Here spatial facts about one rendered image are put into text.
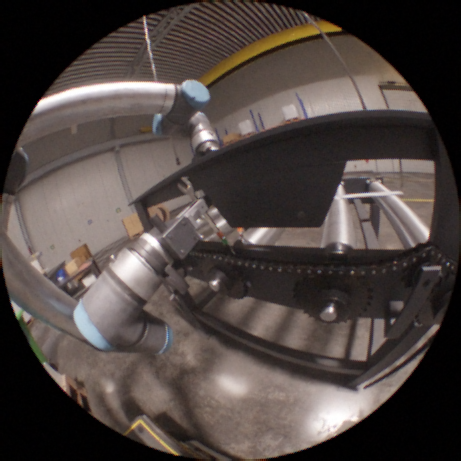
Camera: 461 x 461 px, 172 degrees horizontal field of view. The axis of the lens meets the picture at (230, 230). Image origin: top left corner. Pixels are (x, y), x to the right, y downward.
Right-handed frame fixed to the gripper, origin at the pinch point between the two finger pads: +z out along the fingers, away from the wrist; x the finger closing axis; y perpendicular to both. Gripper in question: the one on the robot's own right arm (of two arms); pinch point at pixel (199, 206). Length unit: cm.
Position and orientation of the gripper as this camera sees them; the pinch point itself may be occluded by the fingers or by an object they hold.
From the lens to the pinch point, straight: 34.3
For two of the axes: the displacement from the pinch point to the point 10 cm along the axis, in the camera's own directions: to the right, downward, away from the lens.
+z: 4.7, -6.6, 5.9
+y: -5.0, -7.5, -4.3
